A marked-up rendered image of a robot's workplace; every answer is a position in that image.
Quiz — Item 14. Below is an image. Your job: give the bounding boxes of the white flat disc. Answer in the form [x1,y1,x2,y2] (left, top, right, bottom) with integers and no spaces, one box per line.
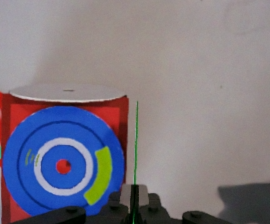
[10,83,125,102]

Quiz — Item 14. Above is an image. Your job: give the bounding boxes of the blue cd with green label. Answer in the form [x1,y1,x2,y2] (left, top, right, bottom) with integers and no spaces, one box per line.
[3,106,124,216]

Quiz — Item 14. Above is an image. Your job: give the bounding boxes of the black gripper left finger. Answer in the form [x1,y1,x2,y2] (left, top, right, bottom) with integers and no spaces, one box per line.
[9,184,134,224]

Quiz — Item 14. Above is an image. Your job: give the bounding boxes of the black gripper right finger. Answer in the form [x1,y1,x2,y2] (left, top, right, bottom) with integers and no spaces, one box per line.
[134,184,233,224]

